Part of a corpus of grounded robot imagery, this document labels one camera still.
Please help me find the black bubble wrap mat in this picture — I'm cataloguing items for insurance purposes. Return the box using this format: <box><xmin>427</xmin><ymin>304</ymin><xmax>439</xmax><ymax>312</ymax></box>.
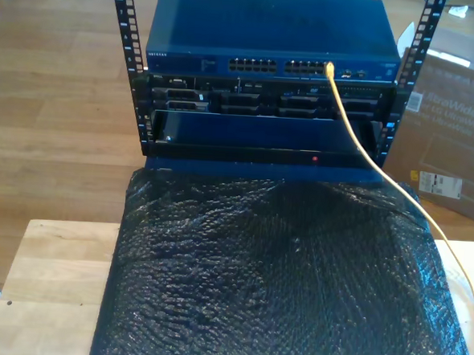
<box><xmin>88</xmin><ymin>165</ymin><xmax>474</xmax><ymax>355</ymax></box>

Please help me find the blue sliding rack shelf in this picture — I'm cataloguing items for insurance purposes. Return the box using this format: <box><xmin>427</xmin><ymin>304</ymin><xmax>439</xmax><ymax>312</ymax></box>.
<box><xmin>143</xmin><ymin>107</ymin><xmax>388</xmax><ymax>186</ymax></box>

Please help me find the yellow network cable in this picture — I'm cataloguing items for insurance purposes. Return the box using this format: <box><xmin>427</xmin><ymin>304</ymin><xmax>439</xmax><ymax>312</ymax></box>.
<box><xmin>308</xmin><ymin>61</ymin><xmax>474</xmax><ymax>355</ymax></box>

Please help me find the blue Netgear network switch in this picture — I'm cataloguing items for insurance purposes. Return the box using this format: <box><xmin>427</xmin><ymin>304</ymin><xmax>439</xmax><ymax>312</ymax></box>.
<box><xmin>144</xmin><ymin>0</ymin><xmax>406</xmax><ymax>89</ymax></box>

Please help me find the brown cardboard monitor box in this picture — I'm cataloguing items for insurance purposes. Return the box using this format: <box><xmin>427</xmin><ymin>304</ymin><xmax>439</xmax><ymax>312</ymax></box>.
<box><xmin>378</xmin><ymin>22</ymin><xmax>474</xmax><ymax>227</ymax></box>

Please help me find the black Dell rack server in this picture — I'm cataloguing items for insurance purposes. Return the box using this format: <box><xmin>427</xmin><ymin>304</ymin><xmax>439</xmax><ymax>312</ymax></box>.
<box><xmin>144</xmin><ymin>71</ymin><xmax>398</xmax><ymax>126</ymax></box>

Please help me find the white paper sheet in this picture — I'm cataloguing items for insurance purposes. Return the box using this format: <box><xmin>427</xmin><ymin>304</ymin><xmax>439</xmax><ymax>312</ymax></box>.
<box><xmin>394</xmin><ymin>20</ymin><xmax>415</xmax><ymax>60</ymax></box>

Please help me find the black perforated rack post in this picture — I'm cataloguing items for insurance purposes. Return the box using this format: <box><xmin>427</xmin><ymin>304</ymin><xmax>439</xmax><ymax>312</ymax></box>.
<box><xmin>99</xmin><ymin>0</ymin><xmax>160</xmax><ymax>157</ymax></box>
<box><xmin>372</xmin><ymin>0</ymin><xmax>447</xmax><ymax>173</ymax></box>

